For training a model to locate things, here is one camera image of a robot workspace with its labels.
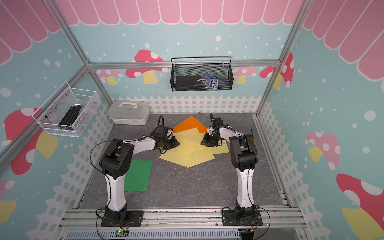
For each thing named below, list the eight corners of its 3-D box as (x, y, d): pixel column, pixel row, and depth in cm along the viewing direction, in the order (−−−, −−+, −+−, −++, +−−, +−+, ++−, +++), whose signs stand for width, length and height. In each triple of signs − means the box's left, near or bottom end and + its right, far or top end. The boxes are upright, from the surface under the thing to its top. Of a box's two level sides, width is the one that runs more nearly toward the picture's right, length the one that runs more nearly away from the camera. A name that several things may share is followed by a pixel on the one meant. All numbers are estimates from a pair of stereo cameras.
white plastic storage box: (112, 126, 116) (104, 115, 105) (119, 111, 126) (113, 99, 116) (147, 126, 116) (142, 115, 105) (151, 111, 126) (147, 99, 116)
